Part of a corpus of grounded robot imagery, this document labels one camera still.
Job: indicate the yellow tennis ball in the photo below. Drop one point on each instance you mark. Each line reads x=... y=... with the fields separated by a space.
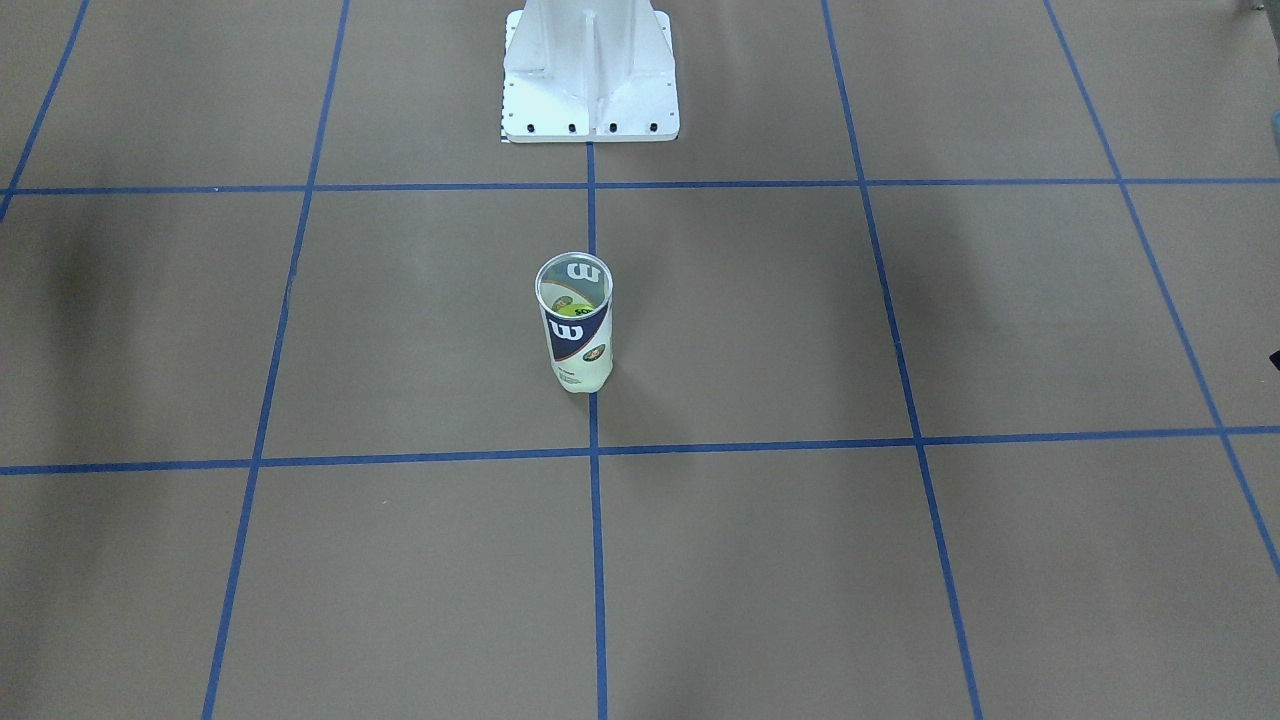
x=571 y=306

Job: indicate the white Wilson tennis ball can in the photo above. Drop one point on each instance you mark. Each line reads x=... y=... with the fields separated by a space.
x=581 y=350

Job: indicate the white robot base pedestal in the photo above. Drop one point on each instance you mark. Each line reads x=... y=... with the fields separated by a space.
x=589 y=72

